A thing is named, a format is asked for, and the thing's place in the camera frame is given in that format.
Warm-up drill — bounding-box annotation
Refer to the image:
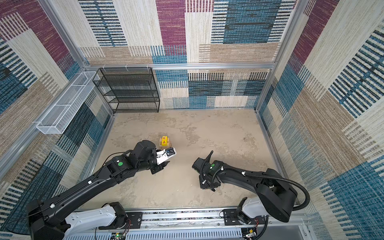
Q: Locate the white wire mesh basket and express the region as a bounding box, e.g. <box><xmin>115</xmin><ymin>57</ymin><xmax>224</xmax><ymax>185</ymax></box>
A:
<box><xmin>37</xmin><ymin>72</ymin><xmax>96</xmax><ymax>135</ymax></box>

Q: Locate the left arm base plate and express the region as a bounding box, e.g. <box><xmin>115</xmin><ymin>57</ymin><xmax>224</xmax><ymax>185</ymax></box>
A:
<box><xmin>98</xmin><ymin>212</ymin><xmax>143</xmax><ymax>230</ymax></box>

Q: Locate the black wire shelf rack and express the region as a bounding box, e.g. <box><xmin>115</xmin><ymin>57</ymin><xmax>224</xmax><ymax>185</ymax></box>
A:
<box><xmin>93</xmin><ymin>67</ymin><xmax>161</xmax><ymax>114</ymax></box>

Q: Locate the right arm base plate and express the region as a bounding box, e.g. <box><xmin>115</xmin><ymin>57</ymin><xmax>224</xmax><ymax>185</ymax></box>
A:
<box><xmin>219</xmin><ymin>209</ymin><xmax>266</xmax><ymax>226</ymax></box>

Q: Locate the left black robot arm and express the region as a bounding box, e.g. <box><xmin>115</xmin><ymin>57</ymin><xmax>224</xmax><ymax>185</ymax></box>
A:
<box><xmin>27</xmin><ymin>140</ymin><xmax>176</xmax><ymax>240</ymax></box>

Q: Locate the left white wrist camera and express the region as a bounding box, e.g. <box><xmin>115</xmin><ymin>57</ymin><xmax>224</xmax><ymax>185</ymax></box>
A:
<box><xmin>156</xmin><ymin>147</ymin><xmax>177</xmax><ymax>165</ymax></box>

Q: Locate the aluminium front rail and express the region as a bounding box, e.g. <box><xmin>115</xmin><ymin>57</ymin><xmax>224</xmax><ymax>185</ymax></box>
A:
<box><xmin>67</xmin><ymin>207</ymin><xmax>316</xmax><ymax>240</ymax></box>

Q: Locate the black corrugated cable hose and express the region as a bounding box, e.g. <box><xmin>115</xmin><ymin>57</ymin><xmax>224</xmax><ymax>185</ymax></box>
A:
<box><xmin>200</xmin><ymin>150</ymin><xmax>311</xmax><ymax>240</ymax></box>

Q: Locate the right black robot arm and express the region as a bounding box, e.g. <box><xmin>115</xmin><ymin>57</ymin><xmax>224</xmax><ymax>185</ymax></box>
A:
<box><xmin>192</xmin><ymin>158</ymin><xmax>298</xmax><ymax>225</ymax></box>

